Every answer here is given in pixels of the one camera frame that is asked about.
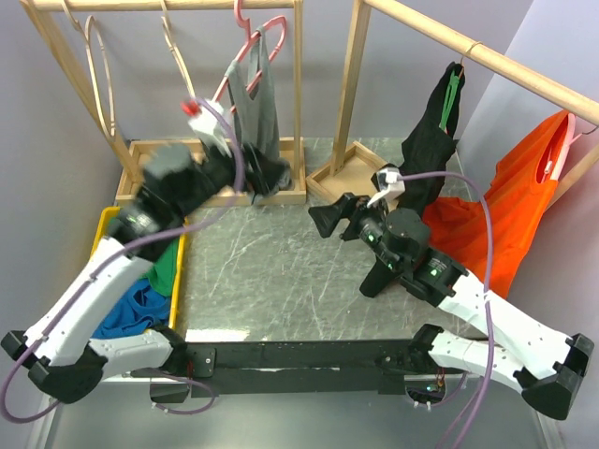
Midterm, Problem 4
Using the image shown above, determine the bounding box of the green garment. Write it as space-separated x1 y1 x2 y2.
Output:
145 239 179 297

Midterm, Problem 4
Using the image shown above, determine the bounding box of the pink plastic hanger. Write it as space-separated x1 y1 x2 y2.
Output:
210 0 287 113

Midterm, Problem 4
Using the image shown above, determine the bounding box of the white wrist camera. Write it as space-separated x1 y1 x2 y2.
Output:
181 99 232 156
367 164 405 208

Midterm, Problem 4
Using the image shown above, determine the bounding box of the beige wooden hanger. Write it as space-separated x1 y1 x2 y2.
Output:
61 0 117 139
159 0 196 100

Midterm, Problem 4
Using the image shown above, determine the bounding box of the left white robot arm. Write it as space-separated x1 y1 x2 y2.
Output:
1 144 291 404

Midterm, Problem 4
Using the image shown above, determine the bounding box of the yellow plastic bin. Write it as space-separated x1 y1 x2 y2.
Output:
90 206 187 330

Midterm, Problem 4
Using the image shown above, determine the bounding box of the wooden clothes rack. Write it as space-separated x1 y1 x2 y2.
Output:
22 1 307 207
306 1 598 201

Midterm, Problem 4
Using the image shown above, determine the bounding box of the black garment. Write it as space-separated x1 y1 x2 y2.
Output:
399 62 465 214

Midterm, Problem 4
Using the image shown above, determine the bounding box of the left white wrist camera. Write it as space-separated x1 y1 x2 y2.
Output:
181 99 232 156

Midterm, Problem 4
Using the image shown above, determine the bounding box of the right wooden clothes rack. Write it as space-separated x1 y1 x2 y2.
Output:
306 1 598 201

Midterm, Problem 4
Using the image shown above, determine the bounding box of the blue garment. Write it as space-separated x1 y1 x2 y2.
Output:
92 278 173 340

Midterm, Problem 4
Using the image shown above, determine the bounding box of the left beige wooden hanger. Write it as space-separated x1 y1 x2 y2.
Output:
61 0 117 139

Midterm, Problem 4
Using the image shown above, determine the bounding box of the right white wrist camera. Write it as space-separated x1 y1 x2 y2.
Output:
367 164 405 208

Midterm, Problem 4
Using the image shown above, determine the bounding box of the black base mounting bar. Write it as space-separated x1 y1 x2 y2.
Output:
175 340 442 395

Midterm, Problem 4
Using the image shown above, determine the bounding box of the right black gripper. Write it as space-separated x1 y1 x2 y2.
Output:
308 192 403 272

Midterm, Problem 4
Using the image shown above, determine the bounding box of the middle beige wooden hanger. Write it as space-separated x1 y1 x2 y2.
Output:
159 0 196 100

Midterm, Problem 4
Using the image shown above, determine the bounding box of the orange garment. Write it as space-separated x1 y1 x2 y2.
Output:
423 110 568 298

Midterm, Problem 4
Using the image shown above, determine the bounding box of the light pink hanger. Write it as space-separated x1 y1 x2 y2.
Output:
535 112 598 184

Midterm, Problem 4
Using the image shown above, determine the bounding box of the grey tank top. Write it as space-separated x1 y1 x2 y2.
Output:
225 26 294 205

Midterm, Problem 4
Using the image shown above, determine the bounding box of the left wooden clothes rack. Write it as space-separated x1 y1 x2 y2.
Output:
22 1 307 207

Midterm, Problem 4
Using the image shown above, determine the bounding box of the green plastic hanger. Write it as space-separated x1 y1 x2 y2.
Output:
439 41 482 133

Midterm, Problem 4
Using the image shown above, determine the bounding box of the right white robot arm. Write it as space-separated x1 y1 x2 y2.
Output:
308 193 594 420

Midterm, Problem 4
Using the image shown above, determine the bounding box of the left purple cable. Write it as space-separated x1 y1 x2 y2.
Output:
0 96 246 424

